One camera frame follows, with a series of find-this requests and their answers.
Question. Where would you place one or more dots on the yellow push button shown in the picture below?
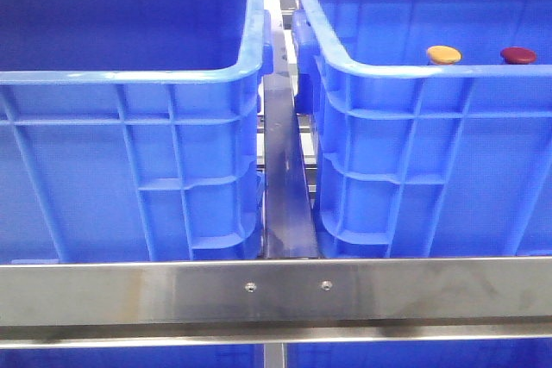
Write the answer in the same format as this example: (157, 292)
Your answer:
(443, 55)

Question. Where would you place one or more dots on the red push button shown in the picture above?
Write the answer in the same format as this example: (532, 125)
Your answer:
(518, 55)

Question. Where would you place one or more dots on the steel center divider bar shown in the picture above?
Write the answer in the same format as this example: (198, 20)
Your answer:
(290, 232)

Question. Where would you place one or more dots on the right blue plastic bin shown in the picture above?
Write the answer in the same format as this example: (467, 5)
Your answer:
(420, 160)

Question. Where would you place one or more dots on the blue plastic bin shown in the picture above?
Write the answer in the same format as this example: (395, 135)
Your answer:
(129, 129)
(420, 160)

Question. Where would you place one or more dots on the left blue plastic bin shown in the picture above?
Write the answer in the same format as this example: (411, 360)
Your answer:
(129, 129)

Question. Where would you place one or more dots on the lower left blue bin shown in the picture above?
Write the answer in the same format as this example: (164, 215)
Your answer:
(156, 356)

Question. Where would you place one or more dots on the lower right blue bin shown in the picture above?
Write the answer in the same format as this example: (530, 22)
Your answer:
(438, 353)

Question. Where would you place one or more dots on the stainless steel front rail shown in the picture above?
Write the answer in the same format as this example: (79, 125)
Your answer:
(271, 301)

